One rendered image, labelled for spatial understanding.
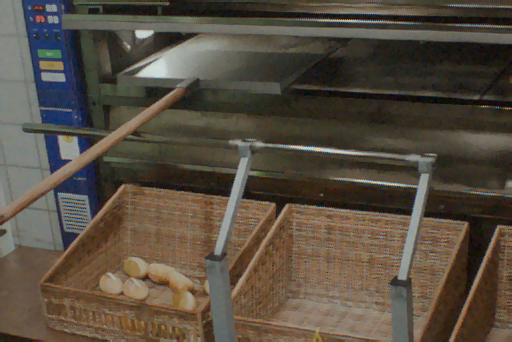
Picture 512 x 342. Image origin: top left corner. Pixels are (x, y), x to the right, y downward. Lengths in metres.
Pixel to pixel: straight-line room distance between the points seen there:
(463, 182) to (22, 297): 1.42
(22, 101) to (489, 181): 1.56
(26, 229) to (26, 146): 0.32
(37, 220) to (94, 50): 0.71
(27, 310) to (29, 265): 0.32
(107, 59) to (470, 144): 1.19
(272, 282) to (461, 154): 0.66
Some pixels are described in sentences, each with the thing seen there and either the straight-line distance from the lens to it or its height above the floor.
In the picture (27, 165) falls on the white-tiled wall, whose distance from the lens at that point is 3.74.
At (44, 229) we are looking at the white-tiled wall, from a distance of 3.81.
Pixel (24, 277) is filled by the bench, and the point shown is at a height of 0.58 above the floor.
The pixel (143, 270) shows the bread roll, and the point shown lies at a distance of 3.42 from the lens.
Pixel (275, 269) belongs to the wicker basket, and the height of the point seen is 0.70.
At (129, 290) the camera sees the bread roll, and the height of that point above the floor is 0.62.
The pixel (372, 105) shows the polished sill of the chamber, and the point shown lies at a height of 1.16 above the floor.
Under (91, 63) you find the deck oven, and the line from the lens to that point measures 3.44.
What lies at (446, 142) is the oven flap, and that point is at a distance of 3.01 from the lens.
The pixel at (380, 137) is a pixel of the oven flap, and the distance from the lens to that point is 3.07.
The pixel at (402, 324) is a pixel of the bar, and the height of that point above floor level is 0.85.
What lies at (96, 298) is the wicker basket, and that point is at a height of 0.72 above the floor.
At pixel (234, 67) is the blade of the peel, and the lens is 3.41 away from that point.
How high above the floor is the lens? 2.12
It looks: 22 degrees down
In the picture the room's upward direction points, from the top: 6 degrees counter-clockwise
